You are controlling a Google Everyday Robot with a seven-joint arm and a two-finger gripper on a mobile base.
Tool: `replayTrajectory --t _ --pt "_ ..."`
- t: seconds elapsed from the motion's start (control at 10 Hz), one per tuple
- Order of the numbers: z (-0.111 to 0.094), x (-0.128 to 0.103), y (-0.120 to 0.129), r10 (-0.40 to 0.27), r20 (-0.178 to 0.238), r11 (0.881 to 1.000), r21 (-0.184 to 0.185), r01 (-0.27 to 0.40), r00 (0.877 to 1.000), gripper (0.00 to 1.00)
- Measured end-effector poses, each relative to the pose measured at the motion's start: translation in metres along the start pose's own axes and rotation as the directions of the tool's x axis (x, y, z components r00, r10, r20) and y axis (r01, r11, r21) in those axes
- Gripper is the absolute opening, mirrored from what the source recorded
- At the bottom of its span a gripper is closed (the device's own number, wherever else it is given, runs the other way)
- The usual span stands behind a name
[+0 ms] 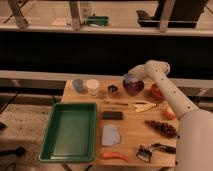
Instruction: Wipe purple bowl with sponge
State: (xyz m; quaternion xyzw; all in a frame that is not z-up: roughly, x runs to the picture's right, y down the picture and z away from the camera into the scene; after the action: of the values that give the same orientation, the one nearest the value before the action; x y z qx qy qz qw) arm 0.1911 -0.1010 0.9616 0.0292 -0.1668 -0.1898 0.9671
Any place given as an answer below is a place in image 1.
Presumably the blue sponge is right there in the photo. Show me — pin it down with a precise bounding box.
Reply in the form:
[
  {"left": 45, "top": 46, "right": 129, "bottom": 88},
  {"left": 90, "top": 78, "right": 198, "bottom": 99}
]
[{"left": 124, "top": 74, "right": 138, "bottom": 84}]

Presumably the purple bowl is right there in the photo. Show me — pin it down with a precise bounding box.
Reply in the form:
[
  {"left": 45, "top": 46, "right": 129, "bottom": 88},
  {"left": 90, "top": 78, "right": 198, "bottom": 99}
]
[{"left": 123, "top": 80, "right": 144, "bottom": 96}]

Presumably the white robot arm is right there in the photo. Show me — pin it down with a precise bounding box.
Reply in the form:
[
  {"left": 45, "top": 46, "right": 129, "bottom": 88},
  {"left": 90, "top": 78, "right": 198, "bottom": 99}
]
[{"left": 128, "top": 60, "right": 213, "bottom": 171}]

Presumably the red bowl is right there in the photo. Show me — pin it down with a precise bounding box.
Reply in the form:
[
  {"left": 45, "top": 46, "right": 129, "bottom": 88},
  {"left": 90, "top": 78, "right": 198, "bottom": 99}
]
[{"left": 150, "top": 84, "right": 165, "bottom": 102}]

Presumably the small metal cup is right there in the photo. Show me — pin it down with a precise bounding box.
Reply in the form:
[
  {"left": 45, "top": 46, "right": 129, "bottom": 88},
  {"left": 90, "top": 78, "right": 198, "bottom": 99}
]
[{"left": 108, "top": 85, "right": 118, "bottom": 98}]

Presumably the wooden stick utensil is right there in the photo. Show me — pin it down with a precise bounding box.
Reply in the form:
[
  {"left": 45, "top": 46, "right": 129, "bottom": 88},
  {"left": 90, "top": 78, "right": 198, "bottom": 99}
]
[{"left": 103, "top": 100, "right": 128, "bottom": 106}]

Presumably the white cup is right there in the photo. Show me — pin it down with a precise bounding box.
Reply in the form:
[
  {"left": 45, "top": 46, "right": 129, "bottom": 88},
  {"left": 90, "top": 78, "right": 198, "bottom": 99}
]
[{"left": 86, "top": 79, "right": 100, "bottom": 96}]

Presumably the apple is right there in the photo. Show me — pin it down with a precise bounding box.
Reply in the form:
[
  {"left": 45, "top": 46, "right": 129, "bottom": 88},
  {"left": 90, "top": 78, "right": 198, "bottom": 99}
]
[{"left": 163, "top": 107, "right": 176, "bottom": 120}]

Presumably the black rectangular block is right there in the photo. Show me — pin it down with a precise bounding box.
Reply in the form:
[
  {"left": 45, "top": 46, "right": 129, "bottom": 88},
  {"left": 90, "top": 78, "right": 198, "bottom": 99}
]
[{"left": 103, "top": 111, "right": 123, "bottom": 120}]

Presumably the bunch of dark grapes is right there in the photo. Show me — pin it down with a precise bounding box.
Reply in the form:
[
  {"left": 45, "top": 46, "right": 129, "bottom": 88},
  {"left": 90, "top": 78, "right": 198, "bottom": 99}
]
[{"left": 145, "top": 120, "right": 177, "bottom": 138}]

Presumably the blue cloth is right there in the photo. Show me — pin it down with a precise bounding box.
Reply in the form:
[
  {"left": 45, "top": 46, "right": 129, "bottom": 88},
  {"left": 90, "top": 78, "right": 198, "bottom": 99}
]
[{"left": 102, "top": 125, "right": 121, "bottom": 147}]

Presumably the green object on shelf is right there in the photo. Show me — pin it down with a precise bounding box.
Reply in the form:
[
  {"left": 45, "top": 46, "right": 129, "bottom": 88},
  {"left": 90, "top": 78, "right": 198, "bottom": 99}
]
[{"left": 86, "top": 15, "right": 109, "bottom": 26}]

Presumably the orange carrot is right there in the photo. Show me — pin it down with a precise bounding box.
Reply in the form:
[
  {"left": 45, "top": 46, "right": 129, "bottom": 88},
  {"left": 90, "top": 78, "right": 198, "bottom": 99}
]
[{"left": 101, "top": 152, "right": 129, "bottom": 162}]

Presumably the green plastic tray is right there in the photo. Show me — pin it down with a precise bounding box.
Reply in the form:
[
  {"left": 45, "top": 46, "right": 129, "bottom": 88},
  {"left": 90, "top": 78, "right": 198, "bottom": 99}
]
[{"left": 39, "top": 103, "right": 97, "bottom": 163}]

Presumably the black object on floor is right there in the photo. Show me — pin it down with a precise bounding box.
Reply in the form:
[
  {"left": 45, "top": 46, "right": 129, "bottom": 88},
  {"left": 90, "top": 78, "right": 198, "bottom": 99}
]
[{"left": 0, "top": 147, "right": 26, "bottom": 157}]

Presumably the black handled peeler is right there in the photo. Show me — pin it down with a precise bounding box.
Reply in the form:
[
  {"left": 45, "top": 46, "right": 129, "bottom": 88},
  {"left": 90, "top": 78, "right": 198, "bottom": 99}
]
[{"left": 136, "top": 143, "right": 176, "bottom": 162}]

